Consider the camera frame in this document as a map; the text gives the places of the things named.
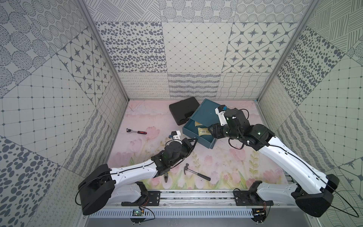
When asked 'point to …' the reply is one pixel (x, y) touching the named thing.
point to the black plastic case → (182, 110)
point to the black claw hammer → (186, 168)
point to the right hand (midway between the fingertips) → (213, 129)
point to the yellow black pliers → (166, 176)
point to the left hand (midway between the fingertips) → (199, 136)
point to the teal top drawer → (190, 130)
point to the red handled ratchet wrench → (129, 130)
